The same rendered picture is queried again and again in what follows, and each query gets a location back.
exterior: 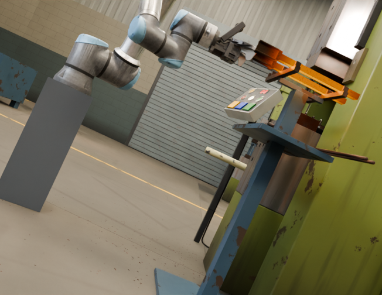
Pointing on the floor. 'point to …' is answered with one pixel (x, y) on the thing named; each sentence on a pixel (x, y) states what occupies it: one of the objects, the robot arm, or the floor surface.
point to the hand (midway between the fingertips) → (259, 57)
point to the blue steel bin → (12, 78)
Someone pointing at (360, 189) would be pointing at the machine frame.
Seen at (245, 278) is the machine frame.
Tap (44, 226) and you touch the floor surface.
